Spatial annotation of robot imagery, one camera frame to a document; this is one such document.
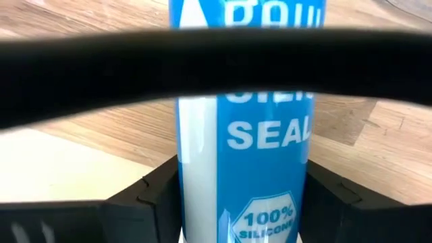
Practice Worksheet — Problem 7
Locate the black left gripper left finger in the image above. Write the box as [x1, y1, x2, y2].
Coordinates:
[0, 155, 184, 243]

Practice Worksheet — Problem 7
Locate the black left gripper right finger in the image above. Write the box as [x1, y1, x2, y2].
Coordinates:
[299, 159, 432, 243]

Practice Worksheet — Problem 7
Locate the blue silicone sealant tube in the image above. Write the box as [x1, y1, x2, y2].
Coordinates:
[167, 0, 327, 243]

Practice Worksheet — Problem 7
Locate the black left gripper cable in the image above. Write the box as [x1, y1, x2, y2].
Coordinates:
[0, 26, 432, 131]

